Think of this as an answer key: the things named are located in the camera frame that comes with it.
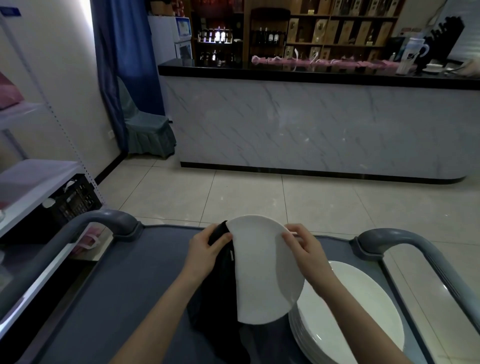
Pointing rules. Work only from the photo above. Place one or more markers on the person's right hand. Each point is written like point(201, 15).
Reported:
point(313, 262)

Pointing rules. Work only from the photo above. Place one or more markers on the person's left hand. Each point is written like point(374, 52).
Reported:
point(200, 258)

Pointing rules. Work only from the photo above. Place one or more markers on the dark blue cleaning cloth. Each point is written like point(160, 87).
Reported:
point(217, 300)

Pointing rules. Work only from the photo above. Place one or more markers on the white round plate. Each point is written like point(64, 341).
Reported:
point(262, 281)

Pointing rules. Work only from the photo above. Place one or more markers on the stack of white plates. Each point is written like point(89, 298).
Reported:
point(356, 296)

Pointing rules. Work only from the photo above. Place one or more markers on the person's right forearm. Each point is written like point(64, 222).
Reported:
point(356, 330)

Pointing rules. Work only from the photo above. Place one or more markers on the person's left forearm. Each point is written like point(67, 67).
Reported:
point(157, 326)

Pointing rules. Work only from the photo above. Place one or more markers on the grey service cart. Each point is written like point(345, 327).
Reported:
point(123, 292)

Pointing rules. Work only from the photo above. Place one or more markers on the chair with grey-green cover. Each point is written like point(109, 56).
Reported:
point(150, 135)

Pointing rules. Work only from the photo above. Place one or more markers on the black plastic crate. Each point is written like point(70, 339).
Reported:
point(78, 202)

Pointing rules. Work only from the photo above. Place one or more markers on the marble bar counter black top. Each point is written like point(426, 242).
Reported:
point(300, 127)

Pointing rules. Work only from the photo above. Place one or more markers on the small white cup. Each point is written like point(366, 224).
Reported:
point(48, 203)

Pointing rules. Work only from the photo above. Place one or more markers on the white metal shelf rack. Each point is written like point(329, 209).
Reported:
point(33, 183)

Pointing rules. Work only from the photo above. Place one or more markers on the row of pink bags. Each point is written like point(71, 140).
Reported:
point(337, 63)

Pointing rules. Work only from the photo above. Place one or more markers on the white refrigerator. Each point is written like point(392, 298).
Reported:
point(161, 41)

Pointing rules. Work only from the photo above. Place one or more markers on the blue curtain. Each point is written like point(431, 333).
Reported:
point(127, 48)

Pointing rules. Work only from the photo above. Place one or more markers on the white appliance blue panel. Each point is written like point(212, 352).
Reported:
point(183, 32)

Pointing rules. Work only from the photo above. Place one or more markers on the white cup on saucer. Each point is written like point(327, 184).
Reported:
point(434, 68)

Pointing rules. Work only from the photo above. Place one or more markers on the dark wine rack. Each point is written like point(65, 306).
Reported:
point(268, 35)

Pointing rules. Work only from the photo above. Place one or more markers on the wooden shelf with boxes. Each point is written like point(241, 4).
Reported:
point(345, 30)

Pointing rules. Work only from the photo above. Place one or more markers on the white cloth bag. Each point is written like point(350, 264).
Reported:
point(470, 69)

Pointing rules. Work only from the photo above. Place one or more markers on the black pegged stand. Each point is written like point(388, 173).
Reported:
point(446, 37)

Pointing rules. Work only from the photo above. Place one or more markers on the white window blind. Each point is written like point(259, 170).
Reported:
point(468, 26)

